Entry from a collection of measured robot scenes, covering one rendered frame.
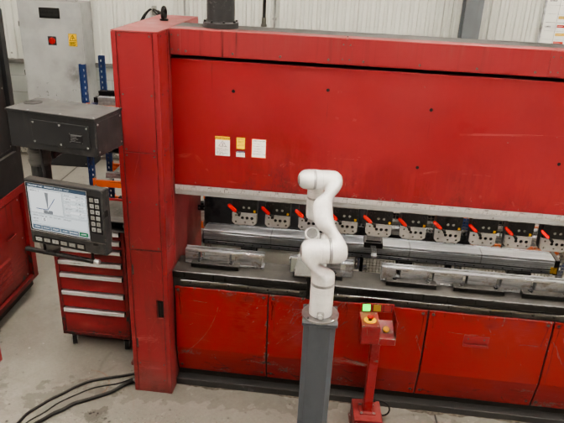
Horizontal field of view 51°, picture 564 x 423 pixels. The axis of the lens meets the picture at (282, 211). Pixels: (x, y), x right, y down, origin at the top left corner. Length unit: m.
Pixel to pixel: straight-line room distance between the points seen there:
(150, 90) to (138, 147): 0.33
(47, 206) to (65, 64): 4.86
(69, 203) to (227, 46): 1.16
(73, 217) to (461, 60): 2.14
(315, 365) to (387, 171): 1.14
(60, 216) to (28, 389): 1.54
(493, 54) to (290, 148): 1.17
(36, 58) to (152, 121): 4.91
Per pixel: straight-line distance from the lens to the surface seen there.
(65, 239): 3.26
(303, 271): 3.48
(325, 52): 3.25
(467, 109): 3.38
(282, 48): 3.27
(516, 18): 7.89
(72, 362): 4.54
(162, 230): 3.51
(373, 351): 3.62
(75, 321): 4.54
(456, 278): 3.77
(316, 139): 3.37
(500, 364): 4.01
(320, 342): 3.10
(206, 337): 3.95
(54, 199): 3.20
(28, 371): 4.55
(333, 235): 2.91
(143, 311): 3.83
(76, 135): 3.02
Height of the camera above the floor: 2.69
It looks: 23 degrees down
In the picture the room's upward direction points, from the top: 3 degrees clockwise
